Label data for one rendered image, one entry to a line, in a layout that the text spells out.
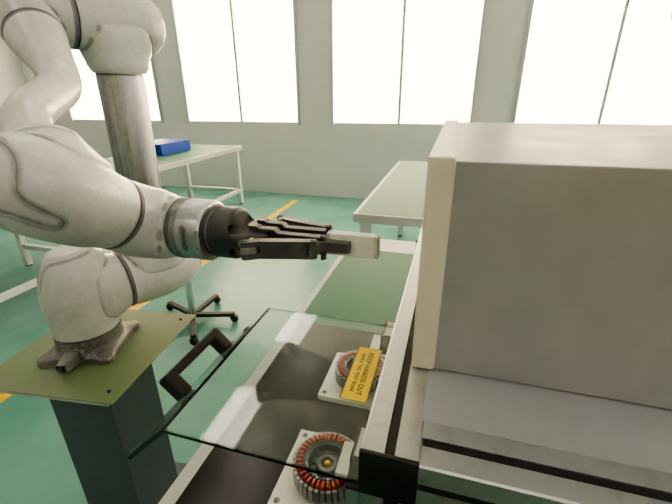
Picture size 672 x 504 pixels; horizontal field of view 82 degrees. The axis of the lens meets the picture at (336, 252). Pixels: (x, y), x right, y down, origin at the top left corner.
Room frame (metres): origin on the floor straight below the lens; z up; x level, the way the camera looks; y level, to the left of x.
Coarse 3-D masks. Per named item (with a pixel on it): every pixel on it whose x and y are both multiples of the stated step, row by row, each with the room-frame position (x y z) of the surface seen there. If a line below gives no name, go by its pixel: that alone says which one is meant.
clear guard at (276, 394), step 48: (240, 336) 0.47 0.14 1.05; (288, 336) 0.44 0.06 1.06; (336, 336) 0.44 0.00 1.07; (384, 336) 0.44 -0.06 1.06; (240, 384) 0.35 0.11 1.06; (288, 384) 0.35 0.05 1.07; (336, 384) 0.34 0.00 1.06; (192, 432) 0.28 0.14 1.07; (240, 432) 0.28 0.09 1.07; (288, 432) 0.28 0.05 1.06; (336, 432) 0.28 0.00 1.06
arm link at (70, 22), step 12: (0, 0) 0.80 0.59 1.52; (12, 0) 0.80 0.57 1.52; (24, 0) 0.81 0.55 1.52; (36, 0) 0.83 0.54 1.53; (48, 0) 0.85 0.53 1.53; (60, 0) 0.87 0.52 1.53; (72, 0) 0.89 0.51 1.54; (0, 12) 0.79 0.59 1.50; (48, 12) 0.83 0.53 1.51; (60, 12) 0.86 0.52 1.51; (72, 12) 0.88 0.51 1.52; (0, 24) 0.79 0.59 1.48; (72, 24) 0.88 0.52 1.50; (0, 36) 0.82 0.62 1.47; (72, 36) 0.89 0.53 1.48; (72, 48) 0.92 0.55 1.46
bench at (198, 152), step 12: (192, 144) 5.25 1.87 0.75; (168, 156) 4.22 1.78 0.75; (180, 156) 4.21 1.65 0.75; (192, 156) 4.20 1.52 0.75; (204, 156) 4.31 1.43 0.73; (216, 156) 4.53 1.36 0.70; (168, 168) 3.74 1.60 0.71; (240, 180) 5.05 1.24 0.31; (192, 192) 5.29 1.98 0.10; (240, 192) 5.03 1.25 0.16
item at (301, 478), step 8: (296, 472) 0.43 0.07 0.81; (304, 472) 0.43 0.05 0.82; (296, 480) 0.42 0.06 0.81; (304, 480) 0.42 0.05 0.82; (312, 480) 0.42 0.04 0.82; (320, 480) 0.42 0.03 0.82; (328, 480) 0.42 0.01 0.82; (336, 480) 0.41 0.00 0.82; (296, 488) 0.42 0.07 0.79; (304, 488) 0.41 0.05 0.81; (312, 488) 0.41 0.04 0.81; (320, 488) 0.40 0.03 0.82; (328, 488) 0.40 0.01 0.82; (336, 488) 0.40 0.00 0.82; (344, 488) 0.40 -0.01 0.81; (304, 496) 0.41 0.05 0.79; (312, 496) 0.40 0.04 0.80; (320, 496) 0.40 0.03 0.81; (328, 496) 0.40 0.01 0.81; (336, 496) 0.40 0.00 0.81; (344, 496) 0.40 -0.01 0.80
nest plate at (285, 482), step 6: (288, 468) 0.47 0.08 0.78; (282, 474) 0.45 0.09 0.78; (288, 474) 0.45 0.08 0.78; (282, 480) 0.44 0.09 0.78; (288, 480) 0.44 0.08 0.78; (276, 486) 0.43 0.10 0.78; (282, 486) 0.43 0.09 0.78; (288, 486) 0.43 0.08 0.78; (294, 486) 0.43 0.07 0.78; (276, 492) 0.42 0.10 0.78; (282, 492) 0.42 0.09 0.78; (288, 492) 0.42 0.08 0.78; (294, 492) 0.42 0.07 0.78; (270, 498) 0.41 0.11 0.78; (276, 498) 0.41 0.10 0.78; (282, 498) 0.41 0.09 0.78; (288, 498) 0.41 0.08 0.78; (294, 498) 0.41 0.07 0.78; (300, 498) 0.41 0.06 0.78
